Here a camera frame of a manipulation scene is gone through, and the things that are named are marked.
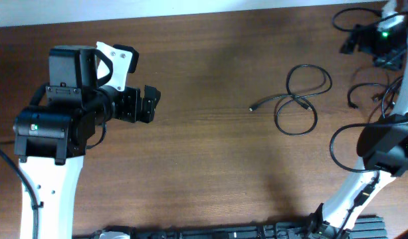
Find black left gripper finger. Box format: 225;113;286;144
140;98;157;123
142;85;161;106

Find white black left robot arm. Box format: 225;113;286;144
13;42;161;238

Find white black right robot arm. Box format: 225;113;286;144
304;1;408;238

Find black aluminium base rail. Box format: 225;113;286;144
73;216;387;239

